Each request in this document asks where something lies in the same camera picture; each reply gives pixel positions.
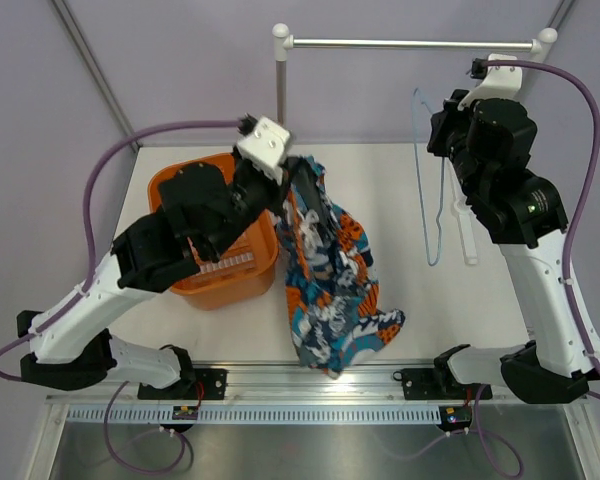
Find orange plastic basket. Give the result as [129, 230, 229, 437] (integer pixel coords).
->
[147, 152, 280, 312]

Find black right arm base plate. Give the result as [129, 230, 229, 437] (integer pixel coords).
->
[392, 367, 481, 400]

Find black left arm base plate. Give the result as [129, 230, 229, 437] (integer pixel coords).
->
[137, 367, 228, 401]

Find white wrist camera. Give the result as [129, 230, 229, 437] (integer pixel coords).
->
[458, 53, 523, 111]
[235, 115, 294, 185]

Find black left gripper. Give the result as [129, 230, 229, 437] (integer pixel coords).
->
[203, 144, 302, 262]

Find aluminium mounting rail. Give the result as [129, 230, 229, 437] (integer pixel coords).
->
[44, 360, 589, 406]

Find light blue clothes hanger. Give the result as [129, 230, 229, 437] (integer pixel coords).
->
[410, 87, 445, 267]

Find silver clothes rack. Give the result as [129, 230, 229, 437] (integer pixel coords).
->
[271, 22, 559, 266]

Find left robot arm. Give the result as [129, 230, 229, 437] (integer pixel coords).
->
[17, 152, 299, 399]

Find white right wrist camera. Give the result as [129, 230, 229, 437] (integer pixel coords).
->
[458, 53, 523, 111]

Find white slotted cable duct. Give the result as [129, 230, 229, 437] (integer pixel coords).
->
[66, 404, 442, 425]

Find colourful patterned shorts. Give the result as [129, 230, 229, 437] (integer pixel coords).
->
[275, 156, 407, 378]

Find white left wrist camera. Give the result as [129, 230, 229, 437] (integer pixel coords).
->
[235, 115, 294, 185]

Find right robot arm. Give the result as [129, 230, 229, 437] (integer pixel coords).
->
[427, 90, 600, 404]

